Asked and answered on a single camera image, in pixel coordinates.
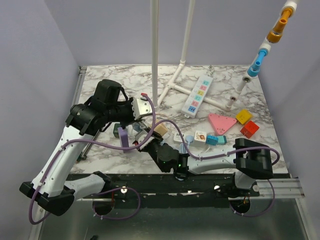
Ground blue pipe fitting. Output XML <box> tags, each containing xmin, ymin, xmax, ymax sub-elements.
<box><xmin>247</xmin><ymin>49</ymin><xmax>268</xmax><ymax>77</ymax></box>

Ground red cube socket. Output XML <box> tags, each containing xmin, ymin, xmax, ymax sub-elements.
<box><xmin>240</xmin><ymin>120</ymin><xmax>260</xmax><ymax>139</ymax></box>

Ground orange pipe fitting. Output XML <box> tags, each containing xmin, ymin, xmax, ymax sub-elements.
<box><xmin>266</xmin><ymin>7</ymin><xmax>293</xmax><ymax>44</ymax></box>

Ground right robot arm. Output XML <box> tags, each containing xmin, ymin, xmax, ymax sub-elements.
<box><xmin>140</xmin><ymin>138</ymin><xmax>274</xmax><ymax>196</ymax></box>

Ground pink triangular power strip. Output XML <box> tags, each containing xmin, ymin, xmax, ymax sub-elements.
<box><xmin>208</xmin><ymin>113</ymin><xmax>237</xmax><ymax>136</ymax></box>

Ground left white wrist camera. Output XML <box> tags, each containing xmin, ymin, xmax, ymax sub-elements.
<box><xmin>131</xmin><ymin>98</ymin><xmax>153</xmax><ymax>120</ymax></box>

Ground black metal base rail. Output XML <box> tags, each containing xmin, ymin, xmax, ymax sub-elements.
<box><xmin>79</xmin><ymin>172</ymin><xmax>276</xmax><ymax>210</ymax></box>

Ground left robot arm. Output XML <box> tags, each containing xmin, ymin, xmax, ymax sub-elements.
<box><xmin>19</xmin><ymin>79</ymin><xmax>135</xmax><ymax>216</ymax></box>

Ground white cartoon cube adapter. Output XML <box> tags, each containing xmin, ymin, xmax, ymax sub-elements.
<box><xmin>192</xmin><ymin>130</ymin><xmax>207</xmax><ymax>147</ymax></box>

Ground purple USB power strip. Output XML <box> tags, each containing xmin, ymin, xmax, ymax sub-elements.
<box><xmin>117</xmin><ymin>126</ymin><xmax>129</xmax><ymax>148</ymax></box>

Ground white multicolour power strip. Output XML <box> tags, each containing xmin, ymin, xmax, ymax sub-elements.
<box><xmin>181</xmin><ymin>75</ymin><xmax>213</xmax><ymax>118</ymax></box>

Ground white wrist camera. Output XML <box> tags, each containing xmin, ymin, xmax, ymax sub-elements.
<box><xmin>132</xmin><ymin>130</ymin><xmax>152</xmax><ymax>150</ymax></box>
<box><xmin>131</xmin><ymin>98</ymin><xmax>153</xmax><ymax>120</ymax></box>

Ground purple cable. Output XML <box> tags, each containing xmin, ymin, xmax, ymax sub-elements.
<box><xmin>134</xmin><ymin>119</ymin><xmax>281</xmax><ymax>218</ymax></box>
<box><xmin>28</xmin><ymin>93</ymin><xmax>157</xmax><ymax>226</ymax></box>

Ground blue plug adapter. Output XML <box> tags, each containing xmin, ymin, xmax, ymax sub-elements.
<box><xmin>205</xmin><ymin>135</ymin><xmax>219</xmax><ymax>146</ymax></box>

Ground dark green cube socket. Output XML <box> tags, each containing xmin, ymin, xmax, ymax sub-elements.
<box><xmin>112</xmin><ymin>123</ymin><xmax>121</xmax><ymax>138</ymax></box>

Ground teal plug adapter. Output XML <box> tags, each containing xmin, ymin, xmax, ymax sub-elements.
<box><xmin>217</xmin><ymin>135</ymin><xmax>228</xmax><ymax>145</ymax></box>

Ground wooden cube socket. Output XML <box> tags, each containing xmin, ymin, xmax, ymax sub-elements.
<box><xmin>154</xmin><ymin>123</ymin><xmax>168</xmax><ymax>137</ymax></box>

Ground white PVC pipe frame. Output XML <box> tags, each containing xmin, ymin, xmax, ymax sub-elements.
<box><xmin>150</xmin><ymin>0</ymin><xmax>299</xmax><ymax>112</ymax></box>

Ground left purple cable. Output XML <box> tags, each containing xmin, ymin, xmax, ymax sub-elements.
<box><xmin>28</xmin><ymin>93</ymin><xmax>157</xmax><ymax>226</ymax></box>

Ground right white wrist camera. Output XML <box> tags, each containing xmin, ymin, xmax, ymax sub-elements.
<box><xmin>132</xmin><ymin>130</ymin><xmax>152</xmax><ymax>150</ymax></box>

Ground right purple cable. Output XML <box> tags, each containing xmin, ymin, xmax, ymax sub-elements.
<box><xmin>134</xmin><ymin>119</ymin><xmax>281</xmax><ymax>218</ymax></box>

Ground yellow cube socket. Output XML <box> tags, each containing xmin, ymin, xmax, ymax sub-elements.
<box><xmin>235</xmin><ymin>109</ymin><xmax>253</xmax><ymax>125</ymax></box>

